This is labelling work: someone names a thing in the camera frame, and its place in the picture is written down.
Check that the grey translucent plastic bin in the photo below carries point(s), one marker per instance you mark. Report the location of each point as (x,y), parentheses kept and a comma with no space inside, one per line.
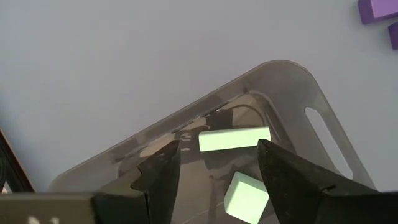
(280,81)

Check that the purple foam block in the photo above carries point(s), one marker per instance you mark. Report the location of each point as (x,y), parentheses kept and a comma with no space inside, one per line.
(377,11)
(394,35)

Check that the short mint green foam block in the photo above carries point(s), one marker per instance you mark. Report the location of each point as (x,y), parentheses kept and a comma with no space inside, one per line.
(245,199)

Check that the long mint green foam block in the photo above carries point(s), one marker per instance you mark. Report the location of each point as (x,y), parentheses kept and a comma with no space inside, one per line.
(233,138)

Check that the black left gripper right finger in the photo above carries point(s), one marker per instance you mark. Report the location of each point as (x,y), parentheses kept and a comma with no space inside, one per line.
(295,186)

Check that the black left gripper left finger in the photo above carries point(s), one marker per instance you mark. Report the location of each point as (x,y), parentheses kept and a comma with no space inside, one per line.
(161,174)

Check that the black frame with brown edge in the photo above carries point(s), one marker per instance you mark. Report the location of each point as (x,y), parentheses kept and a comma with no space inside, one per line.
(12,168)

